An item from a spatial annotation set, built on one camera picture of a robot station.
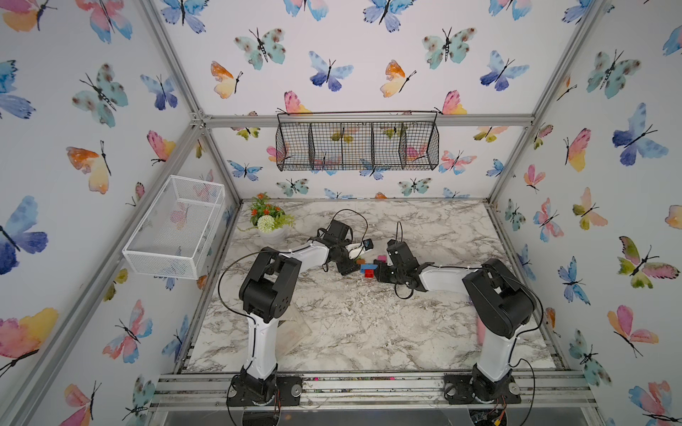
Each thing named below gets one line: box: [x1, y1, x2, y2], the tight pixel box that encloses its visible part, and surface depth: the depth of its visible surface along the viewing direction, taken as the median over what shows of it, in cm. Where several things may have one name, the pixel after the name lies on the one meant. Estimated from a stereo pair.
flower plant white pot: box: [249, 191, 297, 245], surface depth 96 cm
